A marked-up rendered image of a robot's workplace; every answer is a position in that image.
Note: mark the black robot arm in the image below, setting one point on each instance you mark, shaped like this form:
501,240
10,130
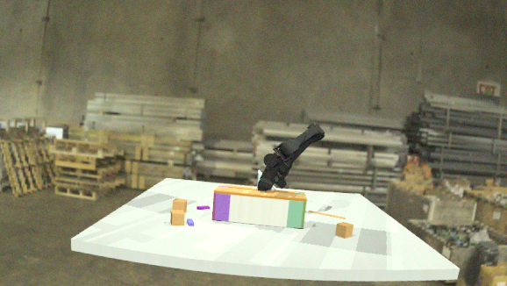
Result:
289,150

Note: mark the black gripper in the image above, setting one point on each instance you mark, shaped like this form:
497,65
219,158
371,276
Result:
265,183

